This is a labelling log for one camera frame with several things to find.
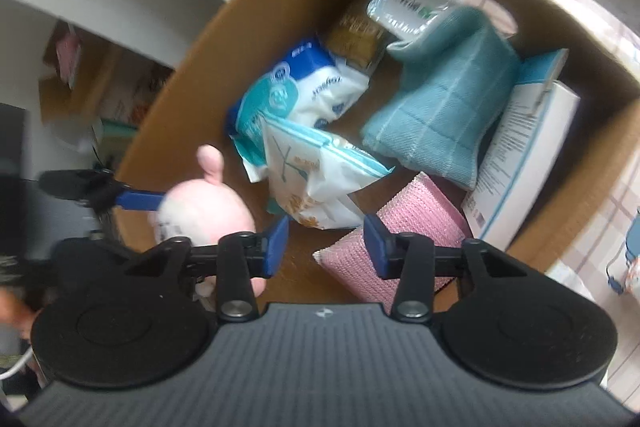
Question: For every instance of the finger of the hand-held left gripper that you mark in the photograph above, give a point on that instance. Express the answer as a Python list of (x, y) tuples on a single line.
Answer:
[(140, 200)]

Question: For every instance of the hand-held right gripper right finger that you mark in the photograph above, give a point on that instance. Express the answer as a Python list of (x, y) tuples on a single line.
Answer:
[(377, 247)]

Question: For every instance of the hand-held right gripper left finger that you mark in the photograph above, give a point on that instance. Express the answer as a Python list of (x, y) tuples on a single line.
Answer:
[(277, 247)]

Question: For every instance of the pink textured cleaning cloth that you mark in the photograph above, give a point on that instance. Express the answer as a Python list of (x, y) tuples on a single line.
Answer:
[(425, 212)]

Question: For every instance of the pink plush toy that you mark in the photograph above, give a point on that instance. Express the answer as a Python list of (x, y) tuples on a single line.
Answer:
[(200, 207)]

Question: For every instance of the white blue zip pouch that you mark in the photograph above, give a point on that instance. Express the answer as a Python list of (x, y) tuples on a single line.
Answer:
[(310, 177)]

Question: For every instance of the teal checked towel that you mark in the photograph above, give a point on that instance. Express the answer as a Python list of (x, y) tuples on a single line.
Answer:
[(440, 107)]

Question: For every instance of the tall white carton box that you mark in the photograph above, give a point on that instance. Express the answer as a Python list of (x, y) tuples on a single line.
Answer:
[(520, 147)]

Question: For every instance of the small gold box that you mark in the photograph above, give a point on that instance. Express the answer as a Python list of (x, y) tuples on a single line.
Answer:
[(355, 37)]

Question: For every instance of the printed brown carton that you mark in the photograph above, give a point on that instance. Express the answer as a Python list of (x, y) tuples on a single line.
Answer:
[(125, 92)]

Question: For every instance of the checked printed tablecloth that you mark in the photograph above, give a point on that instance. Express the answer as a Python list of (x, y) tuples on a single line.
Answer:
[(600, 227)]

